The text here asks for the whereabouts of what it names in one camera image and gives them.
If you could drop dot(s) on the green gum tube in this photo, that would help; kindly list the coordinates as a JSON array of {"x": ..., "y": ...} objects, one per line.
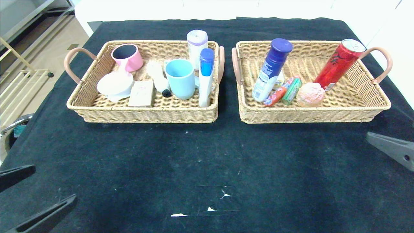
[{"x": 292, "y": 91}]

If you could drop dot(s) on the translucent grey toothbrush case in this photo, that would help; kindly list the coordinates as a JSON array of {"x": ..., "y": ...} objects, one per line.
[{"x": 196, "y": 82}]

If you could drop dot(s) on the white bottle bright blue cap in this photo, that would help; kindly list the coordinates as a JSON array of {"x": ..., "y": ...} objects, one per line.
[{"x": 205, "y": 87}]

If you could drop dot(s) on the small white milk carton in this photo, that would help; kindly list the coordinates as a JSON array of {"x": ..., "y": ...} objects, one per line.
[{"x": 279, "y": 82}]

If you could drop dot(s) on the teal mug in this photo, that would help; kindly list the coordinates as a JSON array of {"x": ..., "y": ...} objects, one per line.
[{"x": 181, "y": 82}]

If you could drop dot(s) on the light wooden rack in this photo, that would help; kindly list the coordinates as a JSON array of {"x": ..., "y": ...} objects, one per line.
[{"x": 13, "y": 97}]

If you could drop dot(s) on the wicker basket holding household items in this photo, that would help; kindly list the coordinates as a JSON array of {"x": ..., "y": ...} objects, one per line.
[{"x": 181, "y": 111}]

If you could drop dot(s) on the black table cloth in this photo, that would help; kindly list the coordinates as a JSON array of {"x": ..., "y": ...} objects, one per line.
[{"x": 226, "y": 155}]

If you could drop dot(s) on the tall red drink can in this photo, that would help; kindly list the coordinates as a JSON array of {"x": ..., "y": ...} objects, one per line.
[{"x": 336, "y": 68}]

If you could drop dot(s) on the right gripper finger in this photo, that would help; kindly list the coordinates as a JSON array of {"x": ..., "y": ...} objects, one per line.
[{"x": 394, "y": 149}]

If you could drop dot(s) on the wicker basket holding food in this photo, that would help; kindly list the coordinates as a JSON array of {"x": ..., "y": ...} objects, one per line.
[{"x": 355, "y": 97}]

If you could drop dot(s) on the pink round bun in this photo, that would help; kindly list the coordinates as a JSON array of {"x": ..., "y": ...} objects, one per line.
[{"x": 310, "y": 94}]

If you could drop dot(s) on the purple lid cylinder container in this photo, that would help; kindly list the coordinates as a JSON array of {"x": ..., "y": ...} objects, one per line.
[{"x": 195, "y": 48}]

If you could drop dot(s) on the white brush black tip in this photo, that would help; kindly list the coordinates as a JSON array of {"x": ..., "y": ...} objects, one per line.
[{"x": 155, "y": 72}]

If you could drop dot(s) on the grey metal shelf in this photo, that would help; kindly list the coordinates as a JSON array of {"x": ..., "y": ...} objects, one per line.
[{"x": 32, "y": 13}]

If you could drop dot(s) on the indigo capped drink bottle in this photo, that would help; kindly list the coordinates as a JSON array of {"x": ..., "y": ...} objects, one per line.
[{"x": 266, "y": 81}]

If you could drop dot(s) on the orange sausage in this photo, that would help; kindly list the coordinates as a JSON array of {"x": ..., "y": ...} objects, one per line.
[{"x": 275, "y": 96}]

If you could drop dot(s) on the pink mug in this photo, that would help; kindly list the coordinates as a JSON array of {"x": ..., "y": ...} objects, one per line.
[{"x": 134, "y": 63}]

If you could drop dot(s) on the cream card box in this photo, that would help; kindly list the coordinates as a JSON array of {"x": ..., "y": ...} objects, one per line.
[{"x": 141, "y": 94}]

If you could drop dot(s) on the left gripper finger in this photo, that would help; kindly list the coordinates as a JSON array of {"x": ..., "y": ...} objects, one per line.
[
  {"x": 16, "y": 176},
  {"x": 48, "y": 215}
]

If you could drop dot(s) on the round metal rimmed bin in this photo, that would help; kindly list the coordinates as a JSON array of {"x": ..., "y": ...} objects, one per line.
[{"x": 16, "y": 129}]

